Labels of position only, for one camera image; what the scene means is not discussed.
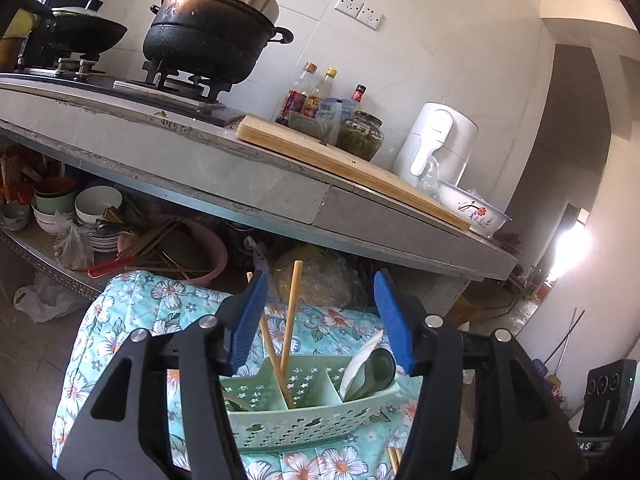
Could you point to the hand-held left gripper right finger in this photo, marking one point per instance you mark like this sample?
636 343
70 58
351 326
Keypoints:
392 325

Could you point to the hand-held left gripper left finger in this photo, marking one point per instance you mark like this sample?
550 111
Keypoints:
247 325

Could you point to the wooden chopstick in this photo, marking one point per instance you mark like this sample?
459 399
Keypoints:
274 355
392 460
291 310
399 456

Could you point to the metal spoon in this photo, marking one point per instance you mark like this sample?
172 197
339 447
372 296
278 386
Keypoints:
380 367

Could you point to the white shell-shaped scoop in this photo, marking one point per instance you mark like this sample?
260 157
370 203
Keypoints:
356 366

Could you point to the green plastic utensil holder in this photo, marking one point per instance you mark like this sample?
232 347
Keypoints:
300 430

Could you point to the pink plastic basin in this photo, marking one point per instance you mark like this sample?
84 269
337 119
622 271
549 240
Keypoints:
205 255

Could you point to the plastic bag with yellow contents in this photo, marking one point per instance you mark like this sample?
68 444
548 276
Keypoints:
320 275

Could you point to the floral turquoise blanket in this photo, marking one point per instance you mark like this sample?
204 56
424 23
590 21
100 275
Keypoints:
150 300

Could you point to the bundle of old chopsticks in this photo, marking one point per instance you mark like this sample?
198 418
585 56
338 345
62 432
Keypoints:
150 247

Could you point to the floral enamel basin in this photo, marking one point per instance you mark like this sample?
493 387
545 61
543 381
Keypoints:
475 210

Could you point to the grey concrete counter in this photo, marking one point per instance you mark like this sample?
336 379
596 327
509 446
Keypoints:
250 175

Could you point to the stack of white plates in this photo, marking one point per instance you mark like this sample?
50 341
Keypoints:
97 240

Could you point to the wooden cutting board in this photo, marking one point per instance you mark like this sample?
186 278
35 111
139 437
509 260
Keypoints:
310 152

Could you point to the glass jar of pickles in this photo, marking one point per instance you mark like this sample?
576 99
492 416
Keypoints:
360 137

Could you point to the small clear plastic bag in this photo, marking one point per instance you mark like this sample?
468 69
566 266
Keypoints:
72 247

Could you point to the white ceramic bowl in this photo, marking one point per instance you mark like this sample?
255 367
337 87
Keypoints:
97 202

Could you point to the white countertop appliance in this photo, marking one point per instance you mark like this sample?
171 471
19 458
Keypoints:
450 135

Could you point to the white plastic bag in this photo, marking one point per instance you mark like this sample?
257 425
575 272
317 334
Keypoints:
45 300

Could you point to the metal shelf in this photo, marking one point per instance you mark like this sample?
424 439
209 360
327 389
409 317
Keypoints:
35 265

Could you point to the green ceramic bowl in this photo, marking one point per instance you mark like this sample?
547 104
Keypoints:
55 207

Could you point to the gas stove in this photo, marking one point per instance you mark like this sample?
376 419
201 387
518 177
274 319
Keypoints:
195 105

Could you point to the red-capped bottle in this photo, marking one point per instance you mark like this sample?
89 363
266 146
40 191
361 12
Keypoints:
357 95

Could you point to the dark sauce bottle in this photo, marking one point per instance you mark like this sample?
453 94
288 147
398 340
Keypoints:
297 97

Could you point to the yellow-capped bottle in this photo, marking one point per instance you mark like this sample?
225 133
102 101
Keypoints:
320 92

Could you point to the black cooking pot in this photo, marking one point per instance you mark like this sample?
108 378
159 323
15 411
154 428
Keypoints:
200 45

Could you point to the black frying pan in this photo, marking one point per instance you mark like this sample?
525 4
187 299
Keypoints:
85 37

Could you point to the white wall socket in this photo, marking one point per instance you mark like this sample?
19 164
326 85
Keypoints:
348 4
371 16

